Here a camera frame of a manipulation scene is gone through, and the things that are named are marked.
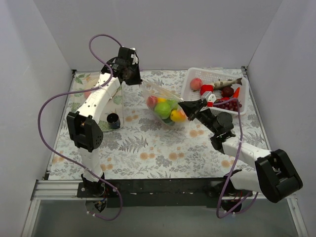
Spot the yellow orange mango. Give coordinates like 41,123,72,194
170,110,186,122

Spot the pink peach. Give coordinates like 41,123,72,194
190,78,203,91

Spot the green cucumber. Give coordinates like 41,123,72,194
162,118,175,126

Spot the clear zip top bag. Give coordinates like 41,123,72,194
139,81,187,126

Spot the green apple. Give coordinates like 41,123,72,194
154,102,171,119

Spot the red apple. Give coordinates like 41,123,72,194
146,96,158,109

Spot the yellow lemon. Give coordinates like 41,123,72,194
157,97,167,103

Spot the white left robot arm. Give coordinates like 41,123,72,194
66,46,142,198

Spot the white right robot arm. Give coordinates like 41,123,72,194
179,99,303,203

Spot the purple grape bunch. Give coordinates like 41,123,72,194
214,99,242,112

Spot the red bell pepper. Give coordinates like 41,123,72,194
200,84,214,96

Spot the dark red plum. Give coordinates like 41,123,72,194
221,86,235,98

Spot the orange carrot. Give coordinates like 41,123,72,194
233,87,240,98

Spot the white plastic basket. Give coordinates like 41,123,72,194
181,67,249,116

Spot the grey toy fish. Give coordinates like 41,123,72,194
212,78,242,90

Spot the dark blue cup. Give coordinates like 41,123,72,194
107,113,120,129

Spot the leaf pattern tray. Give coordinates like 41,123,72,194
62,72,124,132

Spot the pink white round plate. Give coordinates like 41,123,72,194
83,91,91,99

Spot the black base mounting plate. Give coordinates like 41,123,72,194
77,178,252,208

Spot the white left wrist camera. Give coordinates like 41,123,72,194
130,48,139,65

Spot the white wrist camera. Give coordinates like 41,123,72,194
130,48,139,65
201,91,217,107

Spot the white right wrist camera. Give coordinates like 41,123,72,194
201,91,217,107

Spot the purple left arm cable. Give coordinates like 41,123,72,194
37,34,124,173

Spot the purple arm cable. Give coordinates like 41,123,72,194
37,34,124,173
212,97,259,219

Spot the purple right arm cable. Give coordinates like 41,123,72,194
212,97,259,219

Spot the aluminium frame rail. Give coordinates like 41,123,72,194
31,179,297,201

